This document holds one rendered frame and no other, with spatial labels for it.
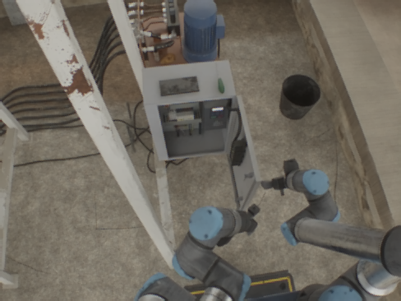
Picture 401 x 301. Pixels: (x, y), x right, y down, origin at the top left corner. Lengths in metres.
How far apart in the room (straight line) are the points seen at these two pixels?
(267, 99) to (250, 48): 0.62
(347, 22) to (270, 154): 1.47
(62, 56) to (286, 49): 2.81
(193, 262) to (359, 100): 2.16
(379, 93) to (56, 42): 2.57
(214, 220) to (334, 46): 2.43
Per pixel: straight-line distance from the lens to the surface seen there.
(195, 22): 2.09
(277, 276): 2.15
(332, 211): 1.26
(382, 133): 2.74
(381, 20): 3.58
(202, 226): 0.90
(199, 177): 2.58
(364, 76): 2.99
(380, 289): 1.28
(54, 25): 0.76
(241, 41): 3.39
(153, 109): 1.44
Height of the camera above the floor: 2.41
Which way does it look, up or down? 66 degrees down
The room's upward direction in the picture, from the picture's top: 2 degrees clockwise
